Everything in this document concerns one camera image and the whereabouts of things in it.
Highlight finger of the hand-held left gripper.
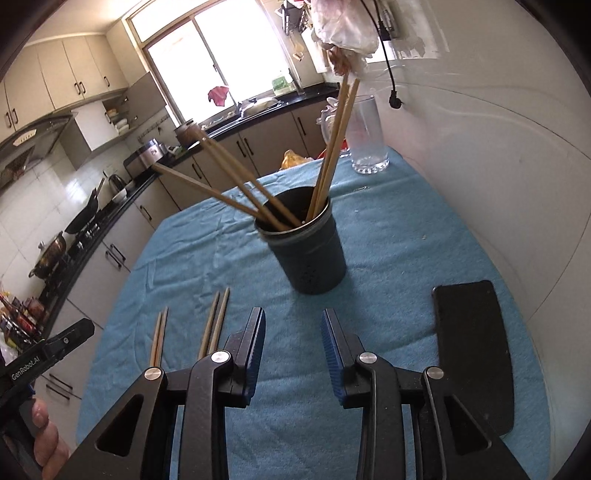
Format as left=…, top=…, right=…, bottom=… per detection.
left=45, top=318, right=96, bottom=361

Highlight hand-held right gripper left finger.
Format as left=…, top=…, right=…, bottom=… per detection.
left=60, top=307, right=267, bottom=480

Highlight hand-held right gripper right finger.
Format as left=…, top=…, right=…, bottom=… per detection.
left=321, top=308, right=532, bottom=480

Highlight dark grey utensil holder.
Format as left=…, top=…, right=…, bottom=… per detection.
left=254, top=186, right=348, bottom=295

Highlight person's left hand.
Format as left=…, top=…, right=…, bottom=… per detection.
left=30, top=398, right=71, bottom=480

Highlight group of condiment bottles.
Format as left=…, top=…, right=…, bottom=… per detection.
left=0, top=284, right=46, bottom=354

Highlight lidded steel wok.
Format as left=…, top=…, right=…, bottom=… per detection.
left=28, top=231, right=69, bottom=280

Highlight black wok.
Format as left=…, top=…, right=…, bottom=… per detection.
left=65, top=178, right=107, bottom=234

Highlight blue towel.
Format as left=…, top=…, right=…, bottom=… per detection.
left=76, top=145, right=548, bottom=480

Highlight black smartphone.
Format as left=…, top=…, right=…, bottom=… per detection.
left=431, top=280, right=515, bottom=437

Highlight beige kitchen counter cabinets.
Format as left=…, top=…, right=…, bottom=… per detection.
left=32, top=83, right=340, bottom=444

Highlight yellow plastic bag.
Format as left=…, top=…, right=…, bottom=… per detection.
left=281, top=150, right=315, bottom=171

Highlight silver kitchen appliance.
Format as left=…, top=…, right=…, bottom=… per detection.
left=124, top=138, right=169, bottom=180

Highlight range hood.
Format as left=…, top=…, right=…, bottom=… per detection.
left=0, top=115, right=78, bottom=185

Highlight stack of dishes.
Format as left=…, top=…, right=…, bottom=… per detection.
left=104, top=95, right=132, bottom=134

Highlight clear glass pitcher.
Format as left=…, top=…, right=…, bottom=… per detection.
left=316, top=95, right=391, bottom=175

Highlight brown cooking pot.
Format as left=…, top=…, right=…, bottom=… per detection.
left=174, top=119, right=204, bottom=149

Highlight kitchen window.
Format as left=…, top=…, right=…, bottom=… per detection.
left=129, top=0, right=324, bottom=125

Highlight hanging plastic bag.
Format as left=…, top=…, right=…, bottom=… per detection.
left=307, top=0, right=382, bottom=77

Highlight black power cable with plug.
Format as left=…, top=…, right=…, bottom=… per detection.
left=360, top=0, right=404, bottom=110

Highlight beige wall cabinets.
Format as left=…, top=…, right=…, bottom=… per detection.
left=0, top=34, right=130, bottom=134

